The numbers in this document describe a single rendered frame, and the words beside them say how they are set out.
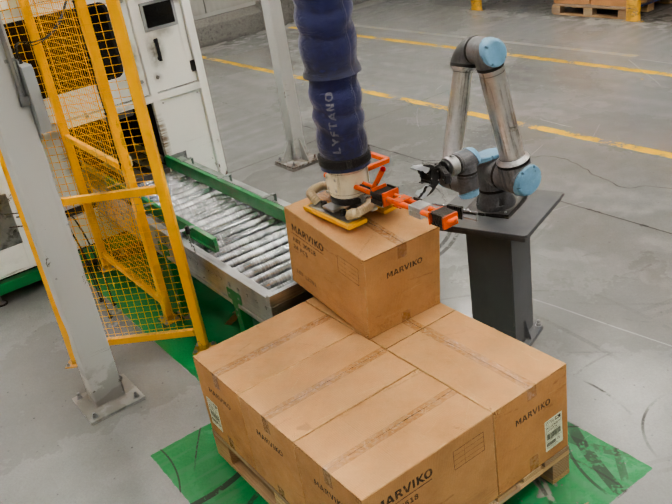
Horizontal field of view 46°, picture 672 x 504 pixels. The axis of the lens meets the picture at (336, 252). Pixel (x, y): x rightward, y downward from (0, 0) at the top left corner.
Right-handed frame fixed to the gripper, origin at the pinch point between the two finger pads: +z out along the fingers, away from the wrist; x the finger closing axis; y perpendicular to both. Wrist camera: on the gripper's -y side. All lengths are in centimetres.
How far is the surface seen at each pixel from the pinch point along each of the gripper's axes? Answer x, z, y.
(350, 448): -57, 82, -50
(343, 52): 58, 14, 15
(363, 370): -57, 51, -17
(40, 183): 15, 115, 125
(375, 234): -16.6, 18.5, 6.2
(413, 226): -17.6, 2.9, 0.1
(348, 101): 37.9, 14.2, 16.6
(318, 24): 70, 21, 19
